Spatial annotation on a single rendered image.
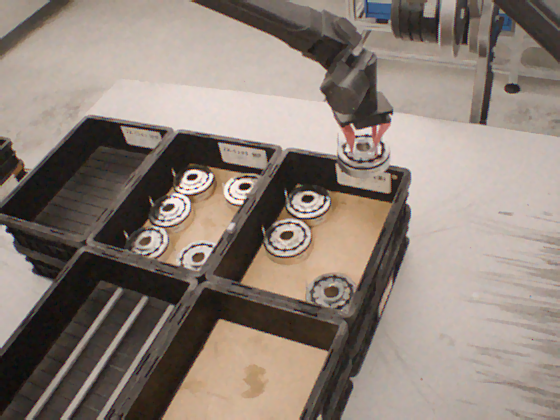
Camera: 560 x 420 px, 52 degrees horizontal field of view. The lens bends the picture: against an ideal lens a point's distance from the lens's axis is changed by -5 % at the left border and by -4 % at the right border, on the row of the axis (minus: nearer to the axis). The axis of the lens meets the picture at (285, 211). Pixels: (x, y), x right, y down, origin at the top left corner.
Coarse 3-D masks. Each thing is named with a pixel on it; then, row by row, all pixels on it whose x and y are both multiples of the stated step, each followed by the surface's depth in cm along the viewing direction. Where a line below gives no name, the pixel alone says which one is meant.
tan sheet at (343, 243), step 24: (336, 192) 139; (336, 216) 134; (360, 216) 133; (384, 216) 131; (312, 240) 130; (336, 240) 129; (360, 240) 128; (264, 264) 127; (312, 264) 125; (336, 264) 124; (360, 264) 123; (264, 288) 122; (288, 288) 122
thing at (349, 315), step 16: (336, 160) 132; (272, 176) 131; (256, 192) 128; (400, 192) 122; (400, 208) 122; (240, 224) 122; (384, 224) 116; (384, 240) 114; (224, 256) 117; (208, 272) 114; (368, 272) 109; (240, 288) 111; (256, 288) 110; (304, 304) 106; (352, 304) 105; (352, 320) 104
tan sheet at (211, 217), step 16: (224, 176) 148; (192, 208) 142; (208, 208) 141; (224, 208) 140; (144, 224) 140; (192, 224) 138; (208, 224) 137; (224, 224) 137; (176, 240) 135; (192, 240) 135; (208, 240) 134; (176, 256) 132
